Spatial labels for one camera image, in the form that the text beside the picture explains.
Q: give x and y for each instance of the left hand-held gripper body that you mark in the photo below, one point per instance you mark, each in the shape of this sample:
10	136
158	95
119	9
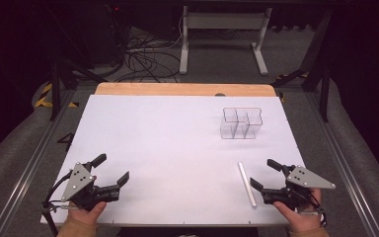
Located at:
78	180

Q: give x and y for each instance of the person's right hand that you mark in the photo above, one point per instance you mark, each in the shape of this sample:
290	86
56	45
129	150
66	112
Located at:
301	219

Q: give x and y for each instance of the white stick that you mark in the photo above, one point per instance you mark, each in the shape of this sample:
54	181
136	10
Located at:
246	184

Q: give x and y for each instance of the clear acrylic compartment organizer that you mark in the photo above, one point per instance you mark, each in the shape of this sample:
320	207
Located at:
237	122

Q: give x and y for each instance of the black tape floor mark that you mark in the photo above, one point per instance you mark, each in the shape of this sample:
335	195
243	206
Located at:
66	140

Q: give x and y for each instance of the white table cover sheet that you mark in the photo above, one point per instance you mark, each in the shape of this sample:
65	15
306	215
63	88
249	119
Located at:
161	148

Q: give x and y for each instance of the person's left hand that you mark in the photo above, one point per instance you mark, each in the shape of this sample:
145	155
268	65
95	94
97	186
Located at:
87	214

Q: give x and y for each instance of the black metal frame stand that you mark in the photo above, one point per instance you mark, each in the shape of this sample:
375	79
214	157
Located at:
324	95
55	92

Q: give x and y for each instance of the grey metal floor rail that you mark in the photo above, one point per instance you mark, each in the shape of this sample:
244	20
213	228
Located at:
342	164
29	171

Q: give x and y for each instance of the yellow black hazard tape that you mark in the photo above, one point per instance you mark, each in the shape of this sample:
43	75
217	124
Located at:
44	98

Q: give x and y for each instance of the wooden table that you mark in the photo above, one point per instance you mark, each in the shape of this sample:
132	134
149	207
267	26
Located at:
177	89

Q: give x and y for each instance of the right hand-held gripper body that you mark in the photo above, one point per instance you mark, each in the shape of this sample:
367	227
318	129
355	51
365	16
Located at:
306	180

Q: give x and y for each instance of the white metal stand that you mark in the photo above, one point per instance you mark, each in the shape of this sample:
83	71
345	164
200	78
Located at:
184	49

